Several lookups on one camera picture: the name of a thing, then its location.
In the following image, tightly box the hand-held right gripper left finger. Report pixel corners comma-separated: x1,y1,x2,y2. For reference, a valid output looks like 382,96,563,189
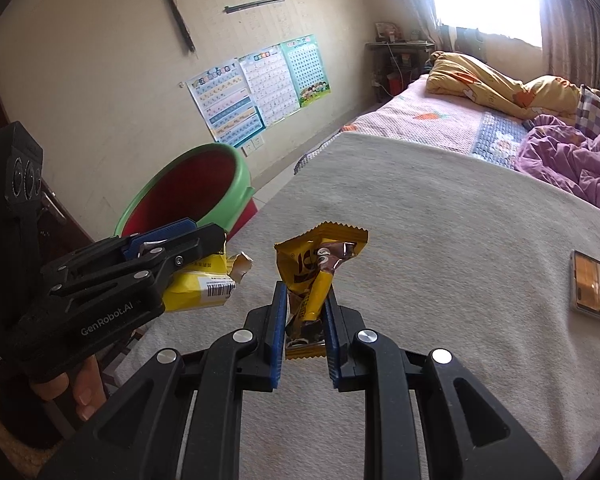
37,281,289,480

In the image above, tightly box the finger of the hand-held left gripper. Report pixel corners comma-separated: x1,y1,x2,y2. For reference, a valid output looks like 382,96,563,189
70,218,199,266
41,224,227,308

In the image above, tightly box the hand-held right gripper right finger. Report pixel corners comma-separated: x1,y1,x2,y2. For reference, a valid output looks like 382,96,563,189
322,290,563,480

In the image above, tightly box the yellow snack packet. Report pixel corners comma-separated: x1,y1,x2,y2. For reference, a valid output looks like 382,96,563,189
162,250,256,313

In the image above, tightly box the green bin with red liner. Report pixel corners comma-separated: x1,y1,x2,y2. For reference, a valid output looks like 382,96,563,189
114,142,258,241

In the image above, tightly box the yellow and brown candy wrapper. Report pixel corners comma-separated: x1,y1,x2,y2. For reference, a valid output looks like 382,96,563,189
273,222,370,361

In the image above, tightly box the person's left hand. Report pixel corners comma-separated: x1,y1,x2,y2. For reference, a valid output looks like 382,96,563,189
27,355,108,423

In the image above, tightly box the bed with pink patterned sheet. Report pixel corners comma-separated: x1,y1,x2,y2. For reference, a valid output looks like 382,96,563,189
294,74,531,176

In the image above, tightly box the blue patterned bed mat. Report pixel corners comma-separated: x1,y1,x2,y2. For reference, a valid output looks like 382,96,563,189
470,110,531,168

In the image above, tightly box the smartphone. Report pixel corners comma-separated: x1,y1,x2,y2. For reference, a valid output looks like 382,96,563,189
570,250,600,322

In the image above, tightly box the dark side table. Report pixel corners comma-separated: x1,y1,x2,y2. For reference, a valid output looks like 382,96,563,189
365,40,436,101

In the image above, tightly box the purple quilt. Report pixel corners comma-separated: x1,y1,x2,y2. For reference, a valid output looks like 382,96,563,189
514,114,600,233

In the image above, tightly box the yellow quilt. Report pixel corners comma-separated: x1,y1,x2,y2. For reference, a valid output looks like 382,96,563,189
425,51,593,126

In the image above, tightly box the pink curtain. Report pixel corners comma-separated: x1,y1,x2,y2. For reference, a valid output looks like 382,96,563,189
537,0,600,91
395,0,443,48

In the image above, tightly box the blue wall poster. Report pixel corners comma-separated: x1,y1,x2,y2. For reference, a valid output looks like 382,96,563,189
186,58,266,148

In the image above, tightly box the white wall poster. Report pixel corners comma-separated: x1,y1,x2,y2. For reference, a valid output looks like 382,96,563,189
237,46,301,128

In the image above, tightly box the green wall poster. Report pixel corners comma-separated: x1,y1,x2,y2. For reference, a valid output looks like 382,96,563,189
279,34,332,110

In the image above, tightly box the black wall strip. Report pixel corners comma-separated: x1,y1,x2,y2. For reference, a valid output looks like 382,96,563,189
147,0,197,56

